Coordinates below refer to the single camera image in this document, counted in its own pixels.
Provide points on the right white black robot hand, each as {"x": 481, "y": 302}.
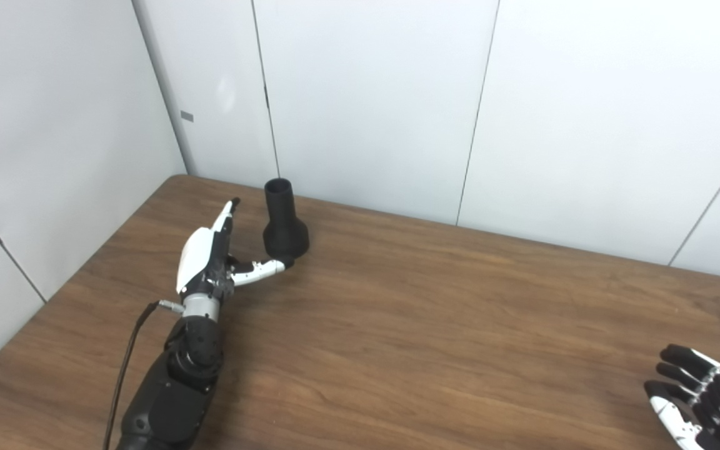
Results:
{"x": 713, "y": 403}

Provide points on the black flared nozzle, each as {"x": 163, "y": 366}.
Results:
{"x": 284, "y": 228}

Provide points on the small gray wall sticker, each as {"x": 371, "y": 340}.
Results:
{"x": 187, "y": 116}

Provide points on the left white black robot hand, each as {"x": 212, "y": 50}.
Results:
{"x": 200, "y": 256}

